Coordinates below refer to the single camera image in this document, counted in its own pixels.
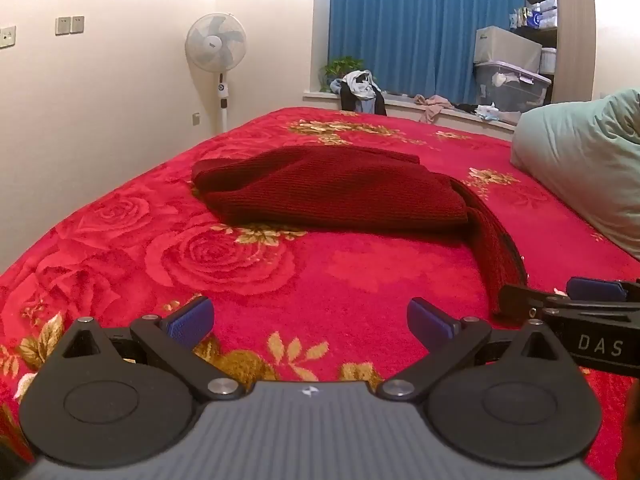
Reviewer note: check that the light green pillow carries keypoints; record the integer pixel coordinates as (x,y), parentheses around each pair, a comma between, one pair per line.
(590,160)

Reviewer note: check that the beige wall socket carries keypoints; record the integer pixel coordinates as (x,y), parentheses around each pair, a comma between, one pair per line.
(7,37)

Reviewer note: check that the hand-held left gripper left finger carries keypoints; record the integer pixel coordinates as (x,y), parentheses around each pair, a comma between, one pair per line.
(190,321)

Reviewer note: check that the white pedestal fan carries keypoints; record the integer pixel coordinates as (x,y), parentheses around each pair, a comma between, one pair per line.
(215,42)

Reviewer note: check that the beige wall switch plate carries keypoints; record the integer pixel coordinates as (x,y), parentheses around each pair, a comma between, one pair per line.
(77,24)
(62,25)

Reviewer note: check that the white crumpled cloth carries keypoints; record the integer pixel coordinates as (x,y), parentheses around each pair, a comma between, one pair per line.
(487,112)

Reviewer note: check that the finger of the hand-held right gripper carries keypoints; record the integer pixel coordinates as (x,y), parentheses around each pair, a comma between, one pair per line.
(595,288)
(522,300)

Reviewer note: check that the grey box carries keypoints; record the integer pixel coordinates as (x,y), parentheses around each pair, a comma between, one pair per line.
(505,45)

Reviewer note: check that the white windowsill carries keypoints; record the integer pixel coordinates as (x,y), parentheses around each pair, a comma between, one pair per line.
(400,106)

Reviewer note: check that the green potted plant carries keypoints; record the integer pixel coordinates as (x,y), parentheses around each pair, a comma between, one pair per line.
(342,66)

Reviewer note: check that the clothes pile on sill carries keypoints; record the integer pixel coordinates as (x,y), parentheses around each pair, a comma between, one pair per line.
(360,87)

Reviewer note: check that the black cloth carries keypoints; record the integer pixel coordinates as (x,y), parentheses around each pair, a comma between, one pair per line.
(465,107)

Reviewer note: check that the clear plastic storage box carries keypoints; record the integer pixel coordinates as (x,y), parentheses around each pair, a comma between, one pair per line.
(510,89)

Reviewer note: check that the wooden shelf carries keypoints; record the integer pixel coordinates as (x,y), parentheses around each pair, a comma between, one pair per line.
(575,35)

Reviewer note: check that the pink cloth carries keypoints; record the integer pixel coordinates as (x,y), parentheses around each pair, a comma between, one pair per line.
(432,107)

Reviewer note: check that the blue curtain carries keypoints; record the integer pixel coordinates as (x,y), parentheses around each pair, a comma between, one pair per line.
(410,20)

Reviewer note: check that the red floral blanket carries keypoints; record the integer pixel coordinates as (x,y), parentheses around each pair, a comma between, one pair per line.
(350,272)

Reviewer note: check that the blue and white packages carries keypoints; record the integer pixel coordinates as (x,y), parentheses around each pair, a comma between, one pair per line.
(537,14)

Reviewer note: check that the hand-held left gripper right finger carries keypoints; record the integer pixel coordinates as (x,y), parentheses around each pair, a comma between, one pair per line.
(429,321)

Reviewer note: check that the dark red knitted sweater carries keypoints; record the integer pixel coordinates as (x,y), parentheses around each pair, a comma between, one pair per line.
(340,190)

